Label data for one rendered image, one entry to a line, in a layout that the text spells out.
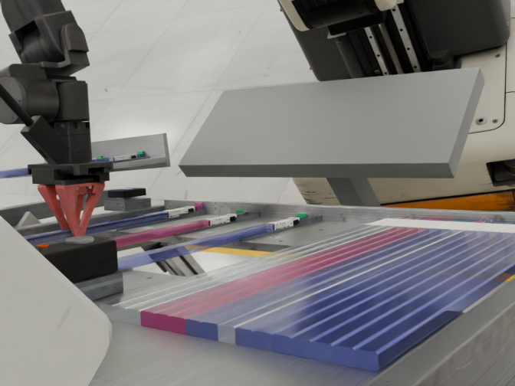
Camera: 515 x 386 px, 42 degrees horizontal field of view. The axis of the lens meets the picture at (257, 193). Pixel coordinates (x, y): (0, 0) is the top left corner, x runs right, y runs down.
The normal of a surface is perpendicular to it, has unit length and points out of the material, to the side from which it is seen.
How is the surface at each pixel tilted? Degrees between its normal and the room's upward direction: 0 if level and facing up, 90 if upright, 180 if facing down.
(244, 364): 44
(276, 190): 0
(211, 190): 0
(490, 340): 90
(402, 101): 0
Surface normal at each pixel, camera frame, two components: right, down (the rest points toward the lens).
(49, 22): 0.83, -0.26
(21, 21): -0.40, 0.35
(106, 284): 0.81, 0.02
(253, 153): -0.43, -0.65
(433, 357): -0.04, -0.99
